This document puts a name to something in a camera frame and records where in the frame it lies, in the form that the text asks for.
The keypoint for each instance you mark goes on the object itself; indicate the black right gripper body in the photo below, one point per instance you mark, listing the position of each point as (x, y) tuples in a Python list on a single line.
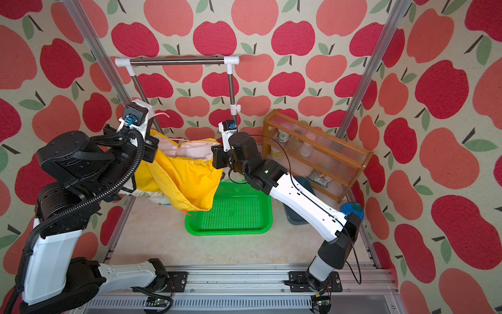
[(224, 159)]

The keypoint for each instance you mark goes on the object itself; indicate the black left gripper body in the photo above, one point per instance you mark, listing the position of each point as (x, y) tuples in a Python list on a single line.
[(150, 145)]

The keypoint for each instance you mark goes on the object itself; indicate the pink wire hanger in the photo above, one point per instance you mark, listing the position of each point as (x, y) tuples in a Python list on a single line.
[(175, 124)]

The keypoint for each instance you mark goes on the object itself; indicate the yellow jacket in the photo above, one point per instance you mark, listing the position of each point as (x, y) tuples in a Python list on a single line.
[(183, 171)]

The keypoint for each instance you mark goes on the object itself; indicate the white dinosaur print jacket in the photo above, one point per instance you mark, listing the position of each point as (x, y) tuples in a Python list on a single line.
[(155, 197)]

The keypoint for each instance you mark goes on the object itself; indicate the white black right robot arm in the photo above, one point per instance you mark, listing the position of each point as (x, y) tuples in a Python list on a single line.
[(239, 153)]

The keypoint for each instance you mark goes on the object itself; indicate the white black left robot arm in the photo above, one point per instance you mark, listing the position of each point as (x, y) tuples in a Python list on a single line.
[(86, 171)]

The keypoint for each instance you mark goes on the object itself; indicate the green plastic basket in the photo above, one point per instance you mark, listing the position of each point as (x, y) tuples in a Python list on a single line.
[(238, 209)]

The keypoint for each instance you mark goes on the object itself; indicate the yellow white jar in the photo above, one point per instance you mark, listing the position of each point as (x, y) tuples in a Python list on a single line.
[(275, 153)]

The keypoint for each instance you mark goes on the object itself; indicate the green patterned cup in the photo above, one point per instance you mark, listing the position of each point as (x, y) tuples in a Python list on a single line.
[(282, 136)]

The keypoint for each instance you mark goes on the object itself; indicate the white frosted cup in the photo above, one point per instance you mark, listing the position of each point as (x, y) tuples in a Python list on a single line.
[(306, 149)]

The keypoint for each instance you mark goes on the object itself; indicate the dark blue plastic bin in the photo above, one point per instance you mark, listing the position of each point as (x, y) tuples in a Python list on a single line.
[(294, 211)]

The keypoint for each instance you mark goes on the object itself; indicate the steel white clothes rack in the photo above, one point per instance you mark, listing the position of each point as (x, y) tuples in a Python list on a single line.
[(191, 81)]

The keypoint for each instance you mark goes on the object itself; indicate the packaged item on shelf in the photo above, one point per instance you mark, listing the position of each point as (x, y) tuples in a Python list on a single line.
[(320, 178)]

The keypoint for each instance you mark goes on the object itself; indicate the wooden glass shelf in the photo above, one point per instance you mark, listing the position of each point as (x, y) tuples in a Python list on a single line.
[(342, 161)]

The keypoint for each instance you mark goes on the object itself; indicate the blue round object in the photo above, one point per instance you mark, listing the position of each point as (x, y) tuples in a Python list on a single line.
[(353, 208)]

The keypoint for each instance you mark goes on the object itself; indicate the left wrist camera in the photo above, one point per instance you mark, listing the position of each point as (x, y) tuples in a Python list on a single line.
[(137, 116)]

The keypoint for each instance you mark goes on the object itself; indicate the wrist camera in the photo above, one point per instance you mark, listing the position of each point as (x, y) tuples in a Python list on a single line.
[(227, 129), (137, 116)]

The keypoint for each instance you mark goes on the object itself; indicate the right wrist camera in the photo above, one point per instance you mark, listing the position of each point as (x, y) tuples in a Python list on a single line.
[(227, 129)]

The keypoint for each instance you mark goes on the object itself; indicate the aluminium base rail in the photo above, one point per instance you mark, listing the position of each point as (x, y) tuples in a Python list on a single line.
[(261, 289)]

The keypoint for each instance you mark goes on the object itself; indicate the left aluminium frame post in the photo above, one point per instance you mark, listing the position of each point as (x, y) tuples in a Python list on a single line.
[(80, 18)]

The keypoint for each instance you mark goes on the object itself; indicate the aluminium frame post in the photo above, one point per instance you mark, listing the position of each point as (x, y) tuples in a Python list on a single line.
[(375, 60), (80, 18)]

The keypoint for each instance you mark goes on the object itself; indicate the right aluminium frame post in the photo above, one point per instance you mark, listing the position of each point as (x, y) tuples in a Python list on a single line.
[(375, 60)]

